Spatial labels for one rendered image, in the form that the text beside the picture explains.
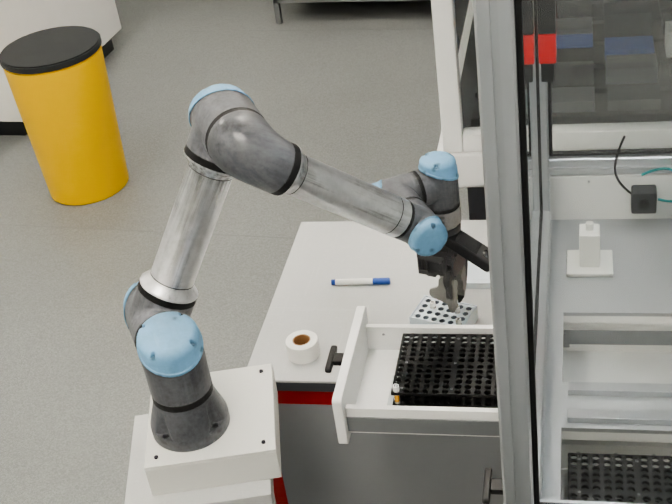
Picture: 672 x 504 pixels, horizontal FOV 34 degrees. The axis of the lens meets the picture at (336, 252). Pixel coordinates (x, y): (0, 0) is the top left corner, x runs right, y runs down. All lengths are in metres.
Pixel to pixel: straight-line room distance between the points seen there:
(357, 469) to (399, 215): 0.70
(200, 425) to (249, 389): 0.17
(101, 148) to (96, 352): 1.09
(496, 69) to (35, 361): 2.93
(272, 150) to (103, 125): 2.79
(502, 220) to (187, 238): 0.91
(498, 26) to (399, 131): 3.72
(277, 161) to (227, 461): 0.58
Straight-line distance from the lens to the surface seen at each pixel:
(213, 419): 2.11
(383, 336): 2.22
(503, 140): 1.20
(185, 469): 2.11
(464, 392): 2.03
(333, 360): 2.12
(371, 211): 1.98
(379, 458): 2.45
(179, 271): 2.07
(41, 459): 3.51
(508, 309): 1.32
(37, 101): 4.52
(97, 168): 4.66
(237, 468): 2.10
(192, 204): 2.01
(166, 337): 2.01
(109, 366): 3.77
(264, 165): 1.86
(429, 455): 2.43
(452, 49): 2.63
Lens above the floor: 2.24
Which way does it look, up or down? 33 degrees down
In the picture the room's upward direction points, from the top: 9 degrees counter-clockwise
